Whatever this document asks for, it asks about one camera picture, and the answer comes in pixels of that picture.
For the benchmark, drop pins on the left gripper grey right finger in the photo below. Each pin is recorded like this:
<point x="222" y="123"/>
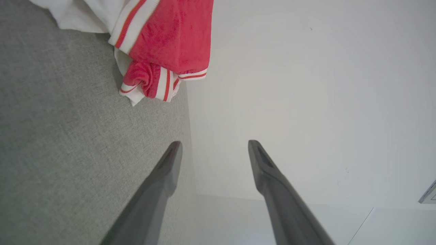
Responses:
<point x="286" y="211"/>

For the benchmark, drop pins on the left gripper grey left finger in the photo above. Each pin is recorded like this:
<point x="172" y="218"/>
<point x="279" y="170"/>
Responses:
<point x="150" y="204"/>

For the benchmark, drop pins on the red and white garment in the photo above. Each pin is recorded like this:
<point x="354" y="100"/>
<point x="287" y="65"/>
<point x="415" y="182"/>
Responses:
<point x="170" y="41"/>

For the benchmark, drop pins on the grey fabric sofa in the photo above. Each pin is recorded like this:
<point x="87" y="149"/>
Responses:
<point x="51" y="136"/>

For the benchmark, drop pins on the grey metal frame piece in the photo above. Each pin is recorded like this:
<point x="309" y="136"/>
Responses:
<point x="430" y="195"/>

